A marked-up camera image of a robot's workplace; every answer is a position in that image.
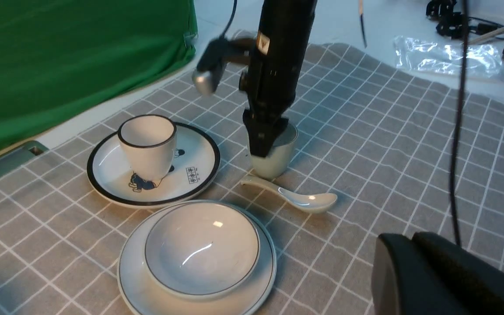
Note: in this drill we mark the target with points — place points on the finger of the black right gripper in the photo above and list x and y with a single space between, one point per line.
261 134
280 126

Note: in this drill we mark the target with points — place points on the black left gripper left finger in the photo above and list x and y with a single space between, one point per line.
403 282

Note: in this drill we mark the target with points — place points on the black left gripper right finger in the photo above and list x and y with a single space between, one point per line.
475 283

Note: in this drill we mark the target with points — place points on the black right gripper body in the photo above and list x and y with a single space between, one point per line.
277 57

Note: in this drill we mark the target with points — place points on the plain white cup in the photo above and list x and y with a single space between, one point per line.
279 157

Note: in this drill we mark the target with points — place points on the plain white ceramic spoon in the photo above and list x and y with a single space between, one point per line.
311 204

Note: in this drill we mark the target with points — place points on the grey-rimmed white bowl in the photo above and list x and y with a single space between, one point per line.
202 250

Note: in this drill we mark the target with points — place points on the black-rimmed illustrated plate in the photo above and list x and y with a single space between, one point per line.
194 167

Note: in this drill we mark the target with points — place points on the black-rimmed white cup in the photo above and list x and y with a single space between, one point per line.
149 142

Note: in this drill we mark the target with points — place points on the grey checked tablecloth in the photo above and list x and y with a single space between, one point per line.
377 137

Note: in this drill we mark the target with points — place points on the black equipment on floor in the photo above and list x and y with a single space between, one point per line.
450 23

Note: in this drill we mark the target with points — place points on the plain white plate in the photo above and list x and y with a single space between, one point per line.
144 297

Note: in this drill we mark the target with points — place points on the clear plastic bag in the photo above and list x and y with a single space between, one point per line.
483 61

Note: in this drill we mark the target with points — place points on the green backdrop cloth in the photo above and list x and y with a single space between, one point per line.
59 58

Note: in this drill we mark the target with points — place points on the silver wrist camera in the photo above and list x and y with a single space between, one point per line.
212 64

